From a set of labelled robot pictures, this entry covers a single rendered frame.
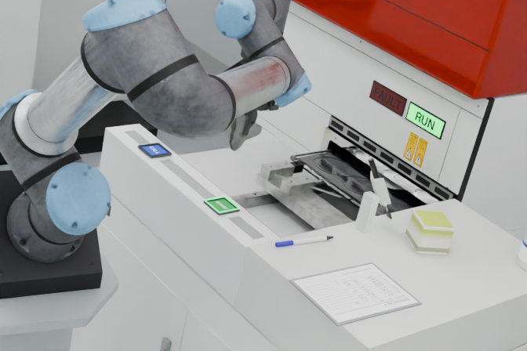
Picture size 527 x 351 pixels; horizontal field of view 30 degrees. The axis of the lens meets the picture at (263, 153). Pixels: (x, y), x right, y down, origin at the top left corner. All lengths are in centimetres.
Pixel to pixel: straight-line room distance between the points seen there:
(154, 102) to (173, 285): 83
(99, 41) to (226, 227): 67
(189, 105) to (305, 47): 129
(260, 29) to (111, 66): 41
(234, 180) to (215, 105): 107
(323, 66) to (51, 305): 106
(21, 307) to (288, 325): 50
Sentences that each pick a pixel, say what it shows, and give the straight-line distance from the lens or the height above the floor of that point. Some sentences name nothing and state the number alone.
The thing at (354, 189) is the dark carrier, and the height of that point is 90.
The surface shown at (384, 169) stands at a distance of 247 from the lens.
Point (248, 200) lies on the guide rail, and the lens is 236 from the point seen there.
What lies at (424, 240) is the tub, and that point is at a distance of 204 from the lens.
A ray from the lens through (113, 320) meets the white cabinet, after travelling 241.
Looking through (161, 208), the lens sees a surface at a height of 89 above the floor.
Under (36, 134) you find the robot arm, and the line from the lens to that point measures 170.
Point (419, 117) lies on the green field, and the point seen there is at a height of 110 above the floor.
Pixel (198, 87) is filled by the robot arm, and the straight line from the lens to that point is 140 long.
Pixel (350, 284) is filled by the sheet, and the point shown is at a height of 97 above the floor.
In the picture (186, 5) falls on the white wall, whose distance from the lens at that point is 565.
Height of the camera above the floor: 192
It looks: 24 degrees down
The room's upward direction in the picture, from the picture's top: 13 degrees clockwise
